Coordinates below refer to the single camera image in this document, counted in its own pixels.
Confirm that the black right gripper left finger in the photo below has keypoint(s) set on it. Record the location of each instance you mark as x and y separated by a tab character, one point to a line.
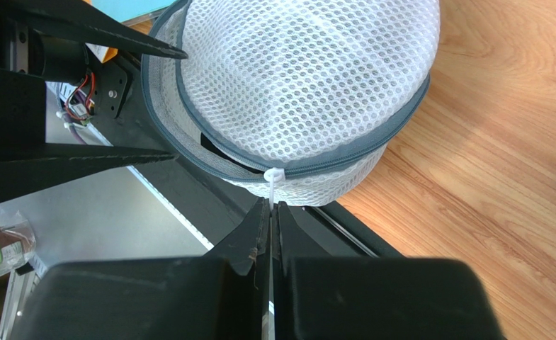
222	294

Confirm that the green labelled bottle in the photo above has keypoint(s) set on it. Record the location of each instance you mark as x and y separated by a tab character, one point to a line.
17	242

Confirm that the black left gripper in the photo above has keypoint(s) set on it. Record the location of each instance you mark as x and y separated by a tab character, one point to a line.
27	164

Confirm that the white mesh laundry bag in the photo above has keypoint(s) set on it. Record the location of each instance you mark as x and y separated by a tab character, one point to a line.
292	100

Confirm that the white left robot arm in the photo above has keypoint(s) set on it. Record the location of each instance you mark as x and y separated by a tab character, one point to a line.
43	41

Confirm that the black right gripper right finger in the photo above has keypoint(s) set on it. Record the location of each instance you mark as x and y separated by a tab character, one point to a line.
319	296

